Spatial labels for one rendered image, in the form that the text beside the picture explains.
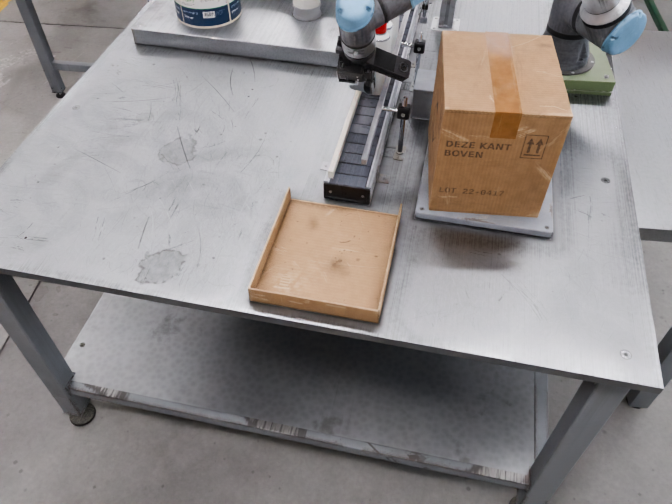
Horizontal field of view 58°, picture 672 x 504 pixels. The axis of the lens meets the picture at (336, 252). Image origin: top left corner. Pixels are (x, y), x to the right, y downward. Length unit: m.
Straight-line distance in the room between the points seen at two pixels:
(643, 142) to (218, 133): 1.09
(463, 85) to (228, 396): 1.08
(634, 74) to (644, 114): 0.20
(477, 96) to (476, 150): 0.11
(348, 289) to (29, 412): 1.32
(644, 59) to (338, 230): 1.16
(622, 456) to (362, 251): 1.17
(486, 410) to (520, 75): 0.94
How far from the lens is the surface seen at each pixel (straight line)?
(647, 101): 1.91
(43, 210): 1.53
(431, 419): 1.78
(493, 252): 1.33
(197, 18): 1.98
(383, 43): 1.56
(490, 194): 1.34
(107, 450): 2.08
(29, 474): 2.14
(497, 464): 1.75
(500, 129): 1.23
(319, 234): 1.32
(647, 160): 1.70
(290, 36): 1.91
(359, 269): 1.26
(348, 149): 1.46
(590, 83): 1.85
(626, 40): 1.74
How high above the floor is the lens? 1.80
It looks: 48 degrees down
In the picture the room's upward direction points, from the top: straight up
